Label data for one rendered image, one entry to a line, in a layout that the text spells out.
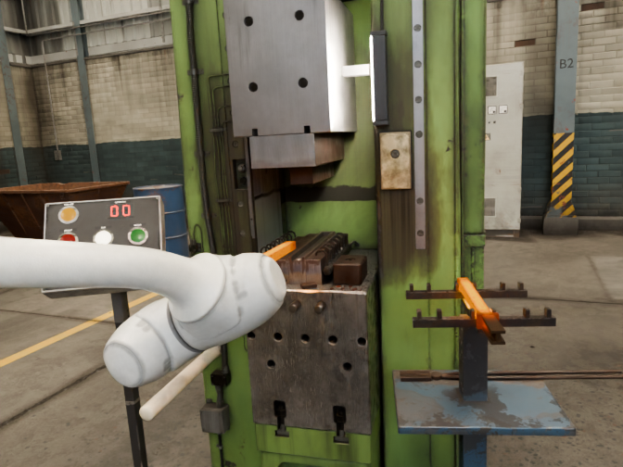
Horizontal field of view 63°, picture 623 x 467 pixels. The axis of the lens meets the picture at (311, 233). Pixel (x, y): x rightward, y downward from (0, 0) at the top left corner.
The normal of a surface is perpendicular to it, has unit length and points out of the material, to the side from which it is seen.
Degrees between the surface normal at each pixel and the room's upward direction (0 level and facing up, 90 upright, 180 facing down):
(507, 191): 90
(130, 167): 93
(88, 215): 60
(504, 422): 0
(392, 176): 90
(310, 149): 90
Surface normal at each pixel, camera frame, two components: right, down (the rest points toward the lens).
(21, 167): 0.92, 0.02
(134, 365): -0.17, 0.24
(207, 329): 0.09, 0.74
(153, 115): -0.38, 0.18
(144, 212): 0.12, -0.34
